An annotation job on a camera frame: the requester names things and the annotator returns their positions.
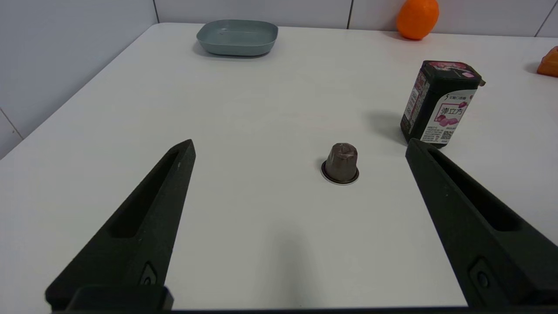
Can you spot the orange fruit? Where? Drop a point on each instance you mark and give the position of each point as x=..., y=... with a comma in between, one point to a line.
x=417, y=17

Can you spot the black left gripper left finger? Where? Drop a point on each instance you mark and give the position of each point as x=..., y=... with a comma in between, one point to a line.
x=144, y=218

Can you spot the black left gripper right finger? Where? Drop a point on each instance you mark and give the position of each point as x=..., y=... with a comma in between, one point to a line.
x=471, y=226

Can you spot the grey-green shallow plate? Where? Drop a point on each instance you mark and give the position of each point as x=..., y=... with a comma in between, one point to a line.
x=237, y=37

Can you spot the black milk carton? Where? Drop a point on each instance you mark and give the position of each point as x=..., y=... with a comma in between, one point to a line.
x=431, y=100

